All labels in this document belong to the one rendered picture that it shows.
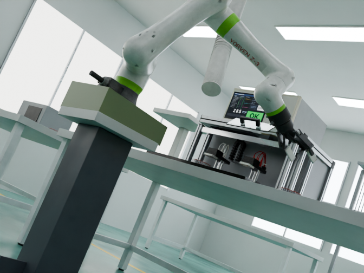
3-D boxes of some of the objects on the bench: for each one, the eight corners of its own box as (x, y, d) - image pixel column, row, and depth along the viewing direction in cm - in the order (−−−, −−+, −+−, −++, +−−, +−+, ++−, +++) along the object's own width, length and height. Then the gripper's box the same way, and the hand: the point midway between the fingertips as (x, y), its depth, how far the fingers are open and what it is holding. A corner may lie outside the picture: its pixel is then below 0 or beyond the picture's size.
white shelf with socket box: (165, 174, 317) (190, 113, 325) (130, 163, 342) (154, 106, 350) (194, 189, 342) (216, 132, 350) (160, 177, 367) (181, 125, 375)
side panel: (293, 210, 235) (314, 152, 241) (288, 209, 237) (309, 151, 243) (314, 224, 255) (333, 170, 261) (310, 222, 257) (328, 169, 263)
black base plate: (244, 181, 202) (245, 176, 202) (145, 153, 245) (147, 149, 245) (289, 209, 235) (290, 205, 236) (195, 180, 279) (197, 177, 279)
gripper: (258, 126, 211) (280, 164, 217) (296, 125, 189) (319, 167, 195) (269, 117, 214) (290, 154, 220) (307, 115, 192) (330, 156, 198)
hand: (303, 158), depth 207 cm, fingers open, 13 cm apart
